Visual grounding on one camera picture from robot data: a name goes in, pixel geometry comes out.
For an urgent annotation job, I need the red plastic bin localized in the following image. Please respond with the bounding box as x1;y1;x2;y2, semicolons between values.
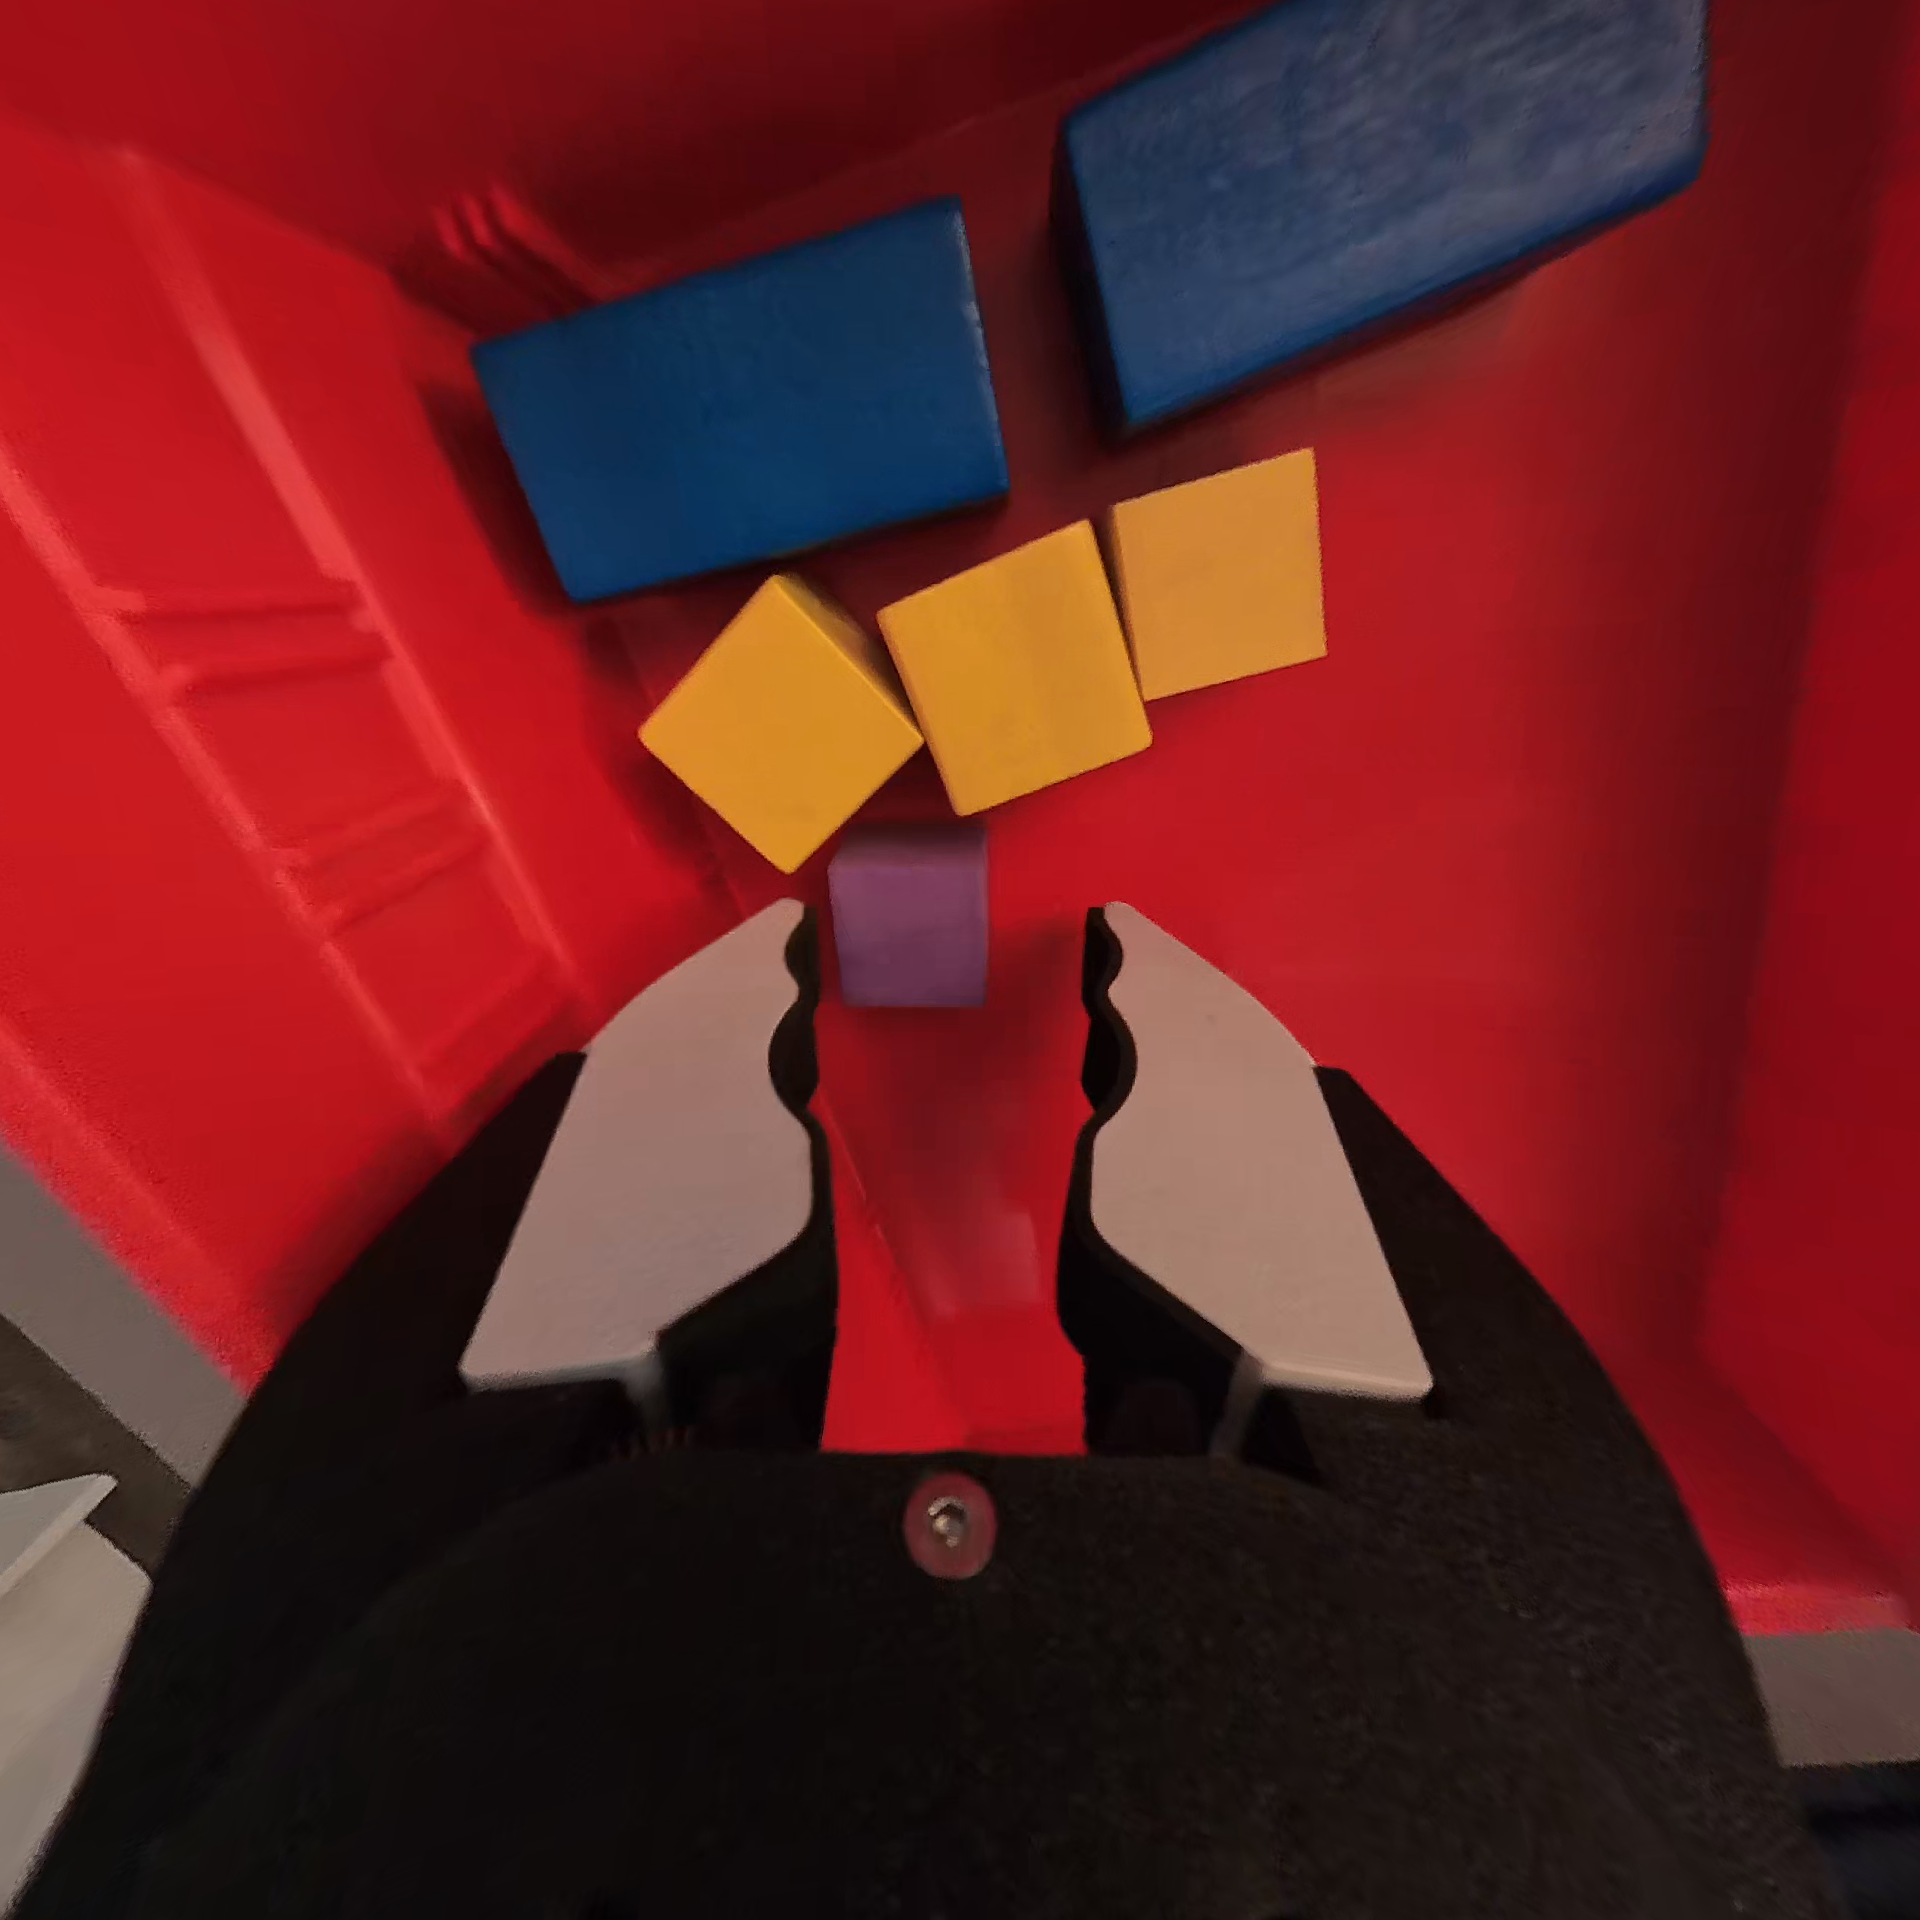
0;0;1920;1642

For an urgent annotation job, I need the purple wooden block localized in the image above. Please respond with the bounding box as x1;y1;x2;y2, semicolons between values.
826;820;996;1014

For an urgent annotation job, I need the white shelf board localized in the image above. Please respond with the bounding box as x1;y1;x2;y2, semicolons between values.
0;1476;152;1863

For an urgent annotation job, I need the yellow cube block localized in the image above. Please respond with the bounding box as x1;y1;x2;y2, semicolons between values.
1104;449;1329;699

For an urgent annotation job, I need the blue wooden block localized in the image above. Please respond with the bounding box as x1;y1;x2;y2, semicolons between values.
1057;0;1713;438

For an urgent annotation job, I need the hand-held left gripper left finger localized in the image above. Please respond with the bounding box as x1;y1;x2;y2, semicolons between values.
460;902;843;1403

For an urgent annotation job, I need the yellow wooden block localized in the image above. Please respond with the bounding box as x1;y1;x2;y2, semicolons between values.
877;521;1156;815
637;573;929;876

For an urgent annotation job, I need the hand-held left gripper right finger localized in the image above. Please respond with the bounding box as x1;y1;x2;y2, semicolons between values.
1057;902;1439;1405

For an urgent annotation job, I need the blue rectangular block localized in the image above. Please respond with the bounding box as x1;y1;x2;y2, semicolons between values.
467;201;1016;604

